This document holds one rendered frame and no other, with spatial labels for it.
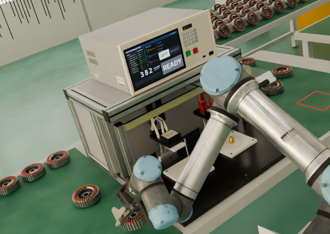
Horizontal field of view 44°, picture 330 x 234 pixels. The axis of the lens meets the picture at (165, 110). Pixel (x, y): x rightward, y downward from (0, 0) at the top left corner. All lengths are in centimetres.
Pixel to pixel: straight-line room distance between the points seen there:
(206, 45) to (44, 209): 95
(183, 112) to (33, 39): 627
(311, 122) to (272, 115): 87
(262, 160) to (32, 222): 94
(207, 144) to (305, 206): 147
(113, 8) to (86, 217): 715
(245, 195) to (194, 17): 72
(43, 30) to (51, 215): 647
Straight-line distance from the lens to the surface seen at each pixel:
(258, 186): 157
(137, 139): 178
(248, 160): 166
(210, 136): 123
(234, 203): 151
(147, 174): 112
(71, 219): 167
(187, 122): 191
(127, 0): 870
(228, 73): 110
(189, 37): 168
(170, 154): 174
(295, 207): 261
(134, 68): 155
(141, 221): 139
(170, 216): 111
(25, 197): 193
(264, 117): 106
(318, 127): 188
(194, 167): 123
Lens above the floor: 169
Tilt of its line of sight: 25 degrees down
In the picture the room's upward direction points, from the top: 14 degrees counter-clockwise
